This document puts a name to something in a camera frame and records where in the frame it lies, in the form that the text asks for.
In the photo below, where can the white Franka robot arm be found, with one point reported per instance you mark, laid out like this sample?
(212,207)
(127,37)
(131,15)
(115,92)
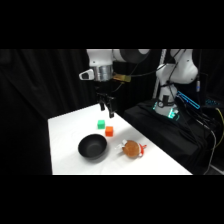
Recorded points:
(178,68)

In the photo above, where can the black curtain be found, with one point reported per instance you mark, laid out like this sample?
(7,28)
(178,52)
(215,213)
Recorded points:
(33,100)

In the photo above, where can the green cube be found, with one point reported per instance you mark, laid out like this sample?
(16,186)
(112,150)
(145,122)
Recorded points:
(101,124)

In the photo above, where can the tan wrist mount plate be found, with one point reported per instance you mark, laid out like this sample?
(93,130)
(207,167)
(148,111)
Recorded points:
(122,78)

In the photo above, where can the blue-lit electronic device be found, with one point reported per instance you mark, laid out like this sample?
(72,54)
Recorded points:
(189,99)

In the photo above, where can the brown potato toy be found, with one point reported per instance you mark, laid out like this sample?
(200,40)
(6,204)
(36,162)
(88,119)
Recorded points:
(131,148)

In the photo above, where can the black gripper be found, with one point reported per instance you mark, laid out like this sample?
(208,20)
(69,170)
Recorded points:
(105,90)

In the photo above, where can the black bowl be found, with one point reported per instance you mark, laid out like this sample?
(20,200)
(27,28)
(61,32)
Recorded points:
(92,147)

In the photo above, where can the black cloth-covered stand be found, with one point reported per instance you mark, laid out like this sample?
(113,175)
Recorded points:
(173,136)

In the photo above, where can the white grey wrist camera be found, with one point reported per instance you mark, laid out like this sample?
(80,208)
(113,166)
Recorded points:
(87,74)

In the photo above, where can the orange cube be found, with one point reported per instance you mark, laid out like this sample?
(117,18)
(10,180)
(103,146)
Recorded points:
(109,131)

